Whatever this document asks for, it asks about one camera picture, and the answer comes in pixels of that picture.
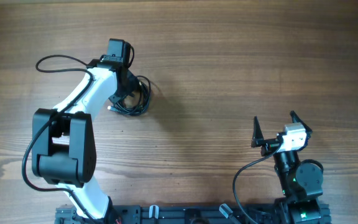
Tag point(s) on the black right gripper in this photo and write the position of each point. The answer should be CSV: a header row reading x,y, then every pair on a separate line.
x,y
271,146

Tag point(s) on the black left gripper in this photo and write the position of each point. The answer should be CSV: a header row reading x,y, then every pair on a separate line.
x,y
124,86

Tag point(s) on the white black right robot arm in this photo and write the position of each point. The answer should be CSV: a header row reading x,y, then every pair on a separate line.
x,y
301,181

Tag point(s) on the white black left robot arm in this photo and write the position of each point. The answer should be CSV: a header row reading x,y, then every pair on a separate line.
x,y
63,150

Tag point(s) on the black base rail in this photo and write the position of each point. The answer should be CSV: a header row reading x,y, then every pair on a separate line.
x,y
261,213

